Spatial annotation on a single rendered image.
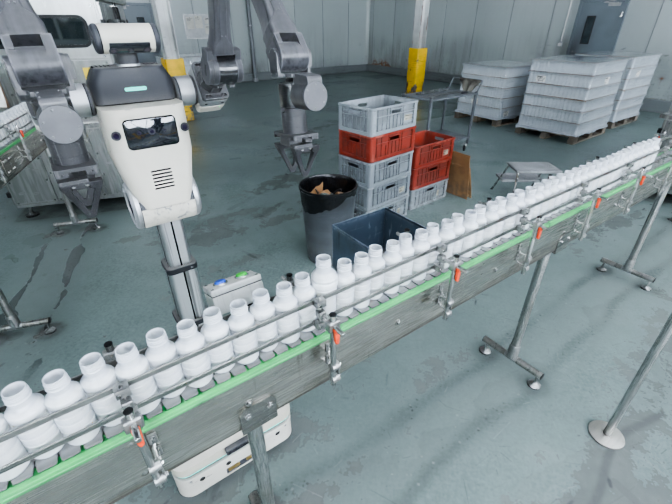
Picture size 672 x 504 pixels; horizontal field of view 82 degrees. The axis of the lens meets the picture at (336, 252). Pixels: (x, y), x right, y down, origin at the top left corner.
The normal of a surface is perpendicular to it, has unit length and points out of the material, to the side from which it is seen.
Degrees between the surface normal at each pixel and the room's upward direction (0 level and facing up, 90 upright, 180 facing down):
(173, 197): 90
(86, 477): 90
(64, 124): 90
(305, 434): 0
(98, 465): 90
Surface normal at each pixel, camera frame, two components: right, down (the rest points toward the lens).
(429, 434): 0.00, -0.86
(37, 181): 0.31, 0.49
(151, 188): 0.58, 0.42
